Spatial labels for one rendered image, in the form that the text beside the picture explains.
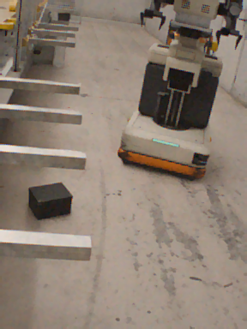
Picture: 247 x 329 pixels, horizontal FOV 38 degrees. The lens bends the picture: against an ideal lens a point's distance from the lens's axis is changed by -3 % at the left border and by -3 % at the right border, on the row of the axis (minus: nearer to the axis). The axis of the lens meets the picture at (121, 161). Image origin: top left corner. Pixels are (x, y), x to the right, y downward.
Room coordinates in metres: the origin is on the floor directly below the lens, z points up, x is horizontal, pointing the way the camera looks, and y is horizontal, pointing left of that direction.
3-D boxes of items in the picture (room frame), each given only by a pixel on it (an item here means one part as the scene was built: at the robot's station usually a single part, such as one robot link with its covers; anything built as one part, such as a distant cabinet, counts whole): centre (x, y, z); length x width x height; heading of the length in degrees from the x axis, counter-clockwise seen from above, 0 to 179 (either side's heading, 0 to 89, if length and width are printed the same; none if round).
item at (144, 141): (2.60, -0.32, 0.16); 0.67 x 0.64 x 0.25; 172
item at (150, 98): (2.70, -0.33, 0.59); 0.55 x 0.34 x 0.83; 82
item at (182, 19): (2.32, -0.28, 0.99); 0.28 x 0.16 x 0.22; 82
